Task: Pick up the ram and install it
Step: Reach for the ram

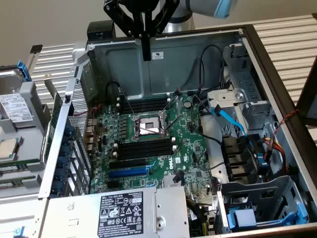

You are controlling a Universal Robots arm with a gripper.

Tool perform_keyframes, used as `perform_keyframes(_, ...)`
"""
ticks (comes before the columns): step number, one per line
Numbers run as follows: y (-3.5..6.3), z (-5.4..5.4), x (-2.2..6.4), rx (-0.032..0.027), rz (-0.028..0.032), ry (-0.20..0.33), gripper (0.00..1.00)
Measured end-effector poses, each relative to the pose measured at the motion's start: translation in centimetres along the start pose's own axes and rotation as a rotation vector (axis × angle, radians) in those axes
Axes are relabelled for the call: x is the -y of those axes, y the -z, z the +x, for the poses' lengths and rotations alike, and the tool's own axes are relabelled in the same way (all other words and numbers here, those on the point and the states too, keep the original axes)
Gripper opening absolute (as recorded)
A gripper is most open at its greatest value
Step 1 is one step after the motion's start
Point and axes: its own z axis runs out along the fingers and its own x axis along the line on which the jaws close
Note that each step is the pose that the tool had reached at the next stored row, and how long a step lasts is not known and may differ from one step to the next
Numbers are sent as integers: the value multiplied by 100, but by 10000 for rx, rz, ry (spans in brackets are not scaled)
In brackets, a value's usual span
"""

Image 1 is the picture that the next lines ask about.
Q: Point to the silver chipset heatsink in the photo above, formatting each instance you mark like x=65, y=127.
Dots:
x=168, y=182

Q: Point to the metal locking lever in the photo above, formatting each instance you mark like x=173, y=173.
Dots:
x=127, y=101

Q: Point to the grey disk bay cage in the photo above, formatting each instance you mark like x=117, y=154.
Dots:
x=250, y=189

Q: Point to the blue expansion card retainer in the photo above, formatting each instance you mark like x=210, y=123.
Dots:
x=65, y=151

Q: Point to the green graphics card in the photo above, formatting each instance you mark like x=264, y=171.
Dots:
x=57, y=106

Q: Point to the green motherboard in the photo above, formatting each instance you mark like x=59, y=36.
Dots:
x=188, y=148

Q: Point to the green RAM stick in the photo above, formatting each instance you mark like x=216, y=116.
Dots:
x=10, y=168
x=24, y=162

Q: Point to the long black expansion slot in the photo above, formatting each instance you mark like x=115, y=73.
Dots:
x=127, y=163

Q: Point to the open grey PC case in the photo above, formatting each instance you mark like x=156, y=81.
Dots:
x=183, y=69

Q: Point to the bare silver hard disk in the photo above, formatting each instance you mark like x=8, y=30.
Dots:
x=11, y=79

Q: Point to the silver sheet metal panel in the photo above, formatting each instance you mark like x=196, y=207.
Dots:
x=17, y=215

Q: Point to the hard disk white label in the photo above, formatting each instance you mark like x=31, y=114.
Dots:
x=15, y=109

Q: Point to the grey parts rack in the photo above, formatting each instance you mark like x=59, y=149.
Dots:
x=29, y=138

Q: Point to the silver CPU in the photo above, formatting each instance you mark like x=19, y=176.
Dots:
x=7, y=148

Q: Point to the black fan shroud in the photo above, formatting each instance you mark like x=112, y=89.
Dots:
x=232, y=148

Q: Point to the silver power supply black label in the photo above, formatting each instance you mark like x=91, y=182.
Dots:
x=74, y=210

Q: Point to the black box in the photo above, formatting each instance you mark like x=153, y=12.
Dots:
x=97, y=31

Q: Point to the blue disk tray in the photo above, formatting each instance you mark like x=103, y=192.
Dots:
x=244, y=219

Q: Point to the silver disk bay bracket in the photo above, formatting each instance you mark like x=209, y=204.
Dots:
x=224, y=95

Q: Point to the black table end cap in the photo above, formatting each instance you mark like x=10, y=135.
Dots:
x=36, y=48

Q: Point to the CPU socket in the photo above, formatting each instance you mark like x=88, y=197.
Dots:
x=148, y=124

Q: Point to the blue expansion slot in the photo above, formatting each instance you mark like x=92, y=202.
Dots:
x=127, y=171

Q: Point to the grey optical drive bay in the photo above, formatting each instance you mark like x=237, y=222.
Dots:
x=245, y=74

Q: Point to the dark framed panel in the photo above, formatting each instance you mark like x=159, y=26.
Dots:
x=303, y=99

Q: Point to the blue disk bracket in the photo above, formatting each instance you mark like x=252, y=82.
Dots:
x=23, y=70

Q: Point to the coin cell battery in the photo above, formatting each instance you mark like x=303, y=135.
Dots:
x=188, y=104

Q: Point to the small blue latch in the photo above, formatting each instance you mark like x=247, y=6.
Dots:
x=19, y=233

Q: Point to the short black expansion slot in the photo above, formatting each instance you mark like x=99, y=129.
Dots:
x=112, y=184

